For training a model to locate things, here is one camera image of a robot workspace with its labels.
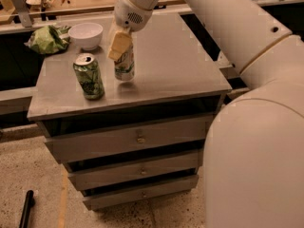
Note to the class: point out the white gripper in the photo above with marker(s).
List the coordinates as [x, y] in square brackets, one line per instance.
[128, 13]

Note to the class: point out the white 7up can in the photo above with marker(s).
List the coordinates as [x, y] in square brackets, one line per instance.
[125, 67]

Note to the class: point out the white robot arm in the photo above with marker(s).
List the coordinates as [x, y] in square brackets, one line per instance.
[254, 149]

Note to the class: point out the green soda can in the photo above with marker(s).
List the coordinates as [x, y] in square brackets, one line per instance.
[88, 74]

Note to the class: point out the white bowl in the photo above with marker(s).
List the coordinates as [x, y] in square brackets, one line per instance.
[87, 36]

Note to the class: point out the green chip bag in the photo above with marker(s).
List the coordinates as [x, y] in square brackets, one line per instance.
[49, 40]

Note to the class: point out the grey metal railing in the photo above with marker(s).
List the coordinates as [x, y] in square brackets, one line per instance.
[41, 12]

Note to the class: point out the grey drawer cabinet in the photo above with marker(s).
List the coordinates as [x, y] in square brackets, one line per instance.
[174, 79]

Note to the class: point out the top grey drawer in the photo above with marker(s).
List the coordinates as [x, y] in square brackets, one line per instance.
[99, 143]

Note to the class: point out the grey drawer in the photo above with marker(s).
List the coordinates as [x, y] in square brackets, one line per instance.
[142, 192]
[136, 170]
[99, 143]

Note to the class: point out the middle grey drawer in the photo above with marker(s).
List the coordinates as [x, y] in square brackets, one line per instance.
[136, 170]

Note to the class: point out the bottom grey drawer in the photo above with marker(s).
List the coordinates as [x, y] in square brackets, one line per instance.
[142, 192]

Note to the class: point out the black cylinder on floor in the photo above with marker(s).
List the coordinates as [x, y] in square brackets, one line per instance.
[28, 204]

